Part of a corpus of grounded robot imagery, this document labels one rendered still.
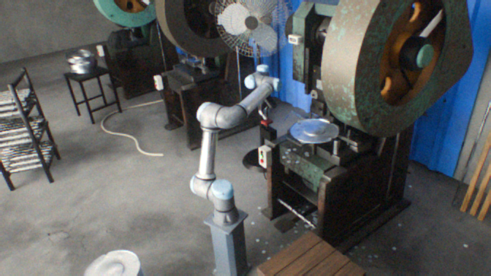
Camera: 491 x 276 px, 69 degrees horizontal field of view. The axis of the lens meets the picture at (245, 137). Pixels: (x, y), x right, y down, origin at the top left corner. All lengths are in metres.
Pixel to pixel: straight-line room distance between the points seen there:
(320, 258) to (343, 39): 1.12
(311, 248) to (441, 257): 0.95
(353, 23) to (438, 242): 1.72
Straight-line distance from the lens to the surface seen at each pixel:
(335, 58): 1.53
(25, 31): 8.05
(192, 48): 3.05
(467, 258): 2.73
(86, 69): 4.47
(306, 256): 2.00
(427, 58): 1.79
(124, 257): 2.19
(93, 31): 8.26
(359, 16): 1.50
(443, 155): 3.30
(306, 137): 2.12
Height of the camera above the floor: 1.86
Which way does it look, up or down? 30 degrees down
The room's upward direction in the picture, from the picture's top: 4 degrees counter-clockwise
